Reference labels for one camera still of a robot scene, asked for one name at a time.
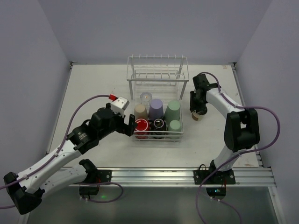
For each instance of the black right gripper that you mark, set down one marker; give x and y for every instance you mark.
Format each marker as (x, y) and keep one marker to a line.
(196, 102)

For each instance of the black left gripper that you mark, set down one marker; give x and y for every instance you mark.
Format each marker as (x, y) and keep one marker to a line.
(122, 124)

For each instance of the cream and brown cup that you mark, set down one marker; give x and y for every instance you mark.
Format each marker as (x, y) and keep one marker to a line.
(196, 116)

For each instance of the red ceramic mug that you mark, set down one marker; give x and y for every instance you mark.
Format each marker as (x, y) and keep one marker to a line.
(142, 130)

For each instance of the black ceramic mug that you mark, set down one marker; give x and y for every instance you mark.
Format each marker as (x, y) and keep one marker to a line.
(158, 128)

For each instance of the clear faceted glass cup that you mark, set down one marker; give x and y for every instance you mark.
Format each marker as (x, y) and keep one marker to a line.
(146, 98)

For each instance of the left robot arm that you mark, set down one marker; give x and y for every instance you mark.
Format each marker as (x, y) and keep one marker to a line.
(27, 187)

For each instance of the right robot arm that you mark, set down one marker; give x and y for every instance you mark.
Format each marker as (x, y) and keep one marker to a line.
(241, 130)

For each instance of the beige plastic cup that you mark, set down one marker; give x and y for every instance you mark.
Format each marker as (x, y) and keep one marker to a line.
(140, 112)

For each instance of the large green plastic cup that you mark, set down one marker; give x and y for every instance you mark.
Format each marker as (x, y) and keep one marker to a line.
(172, 111)

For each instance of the small green plastic cup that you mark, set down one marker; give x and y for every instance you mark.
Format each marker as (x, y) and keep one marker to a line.
(174, 129)

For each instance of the lavender plastic cup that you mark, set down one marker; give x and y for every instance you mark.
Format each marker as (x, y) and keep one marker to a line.
(156, 109)

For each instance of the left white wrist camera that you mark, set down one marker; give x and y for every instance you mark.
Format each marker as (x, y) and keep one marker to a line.
(119, 106)

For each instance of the white wire dish rack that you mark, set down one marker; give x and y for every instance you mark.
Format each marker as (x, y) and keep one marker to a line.
(165, 77)

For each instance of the left black base bracket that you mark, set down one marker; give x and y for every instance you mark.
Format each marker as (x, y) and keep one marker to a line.
(98, 176)

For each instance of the black base bracket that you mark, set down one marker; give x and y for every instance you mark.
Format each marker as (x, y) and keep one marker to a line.
(98, 176)
(220, 178)

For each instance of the right black base bracket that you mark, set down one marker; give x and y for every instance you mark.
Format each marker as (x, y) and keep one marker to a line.
(220, 178)

